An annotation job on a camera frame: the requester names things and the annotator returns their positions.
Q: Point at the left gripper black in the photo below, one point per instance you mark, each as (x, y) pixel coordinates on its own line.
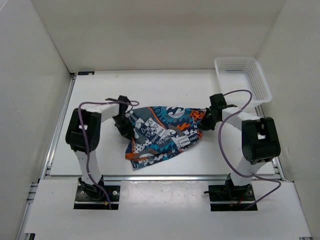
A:
(126, 131)

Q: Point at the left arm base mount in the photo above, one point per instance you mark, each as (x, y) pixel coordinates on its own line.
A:
(88, 200)

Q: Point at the black label tag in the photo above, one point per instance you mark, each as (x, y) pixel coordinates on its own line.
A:
(86, 73)

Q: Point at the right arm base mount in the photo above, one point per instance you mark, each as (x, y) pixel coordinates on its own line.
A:
(230, 198)

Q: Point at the aluminium rail front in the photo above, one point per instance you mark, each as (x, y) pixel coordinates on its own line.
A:
(165, 177)

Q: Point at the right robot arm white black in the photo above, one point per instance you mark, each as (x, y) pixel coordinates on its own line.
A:
(259, 141)

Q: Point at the white plastic basket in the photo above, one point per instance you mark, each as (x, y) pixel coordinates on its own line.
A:
(242, 73)

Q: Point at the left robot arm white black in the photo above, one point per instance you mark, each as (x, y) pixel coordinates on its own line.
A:
(83, 136)

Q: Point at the colourful patterned shorts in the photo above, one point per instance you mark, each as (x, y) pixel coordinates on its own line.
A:
(161, 133)

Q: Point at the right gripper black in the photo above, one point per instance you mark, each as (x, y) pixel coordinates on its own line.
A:
(205, 125)

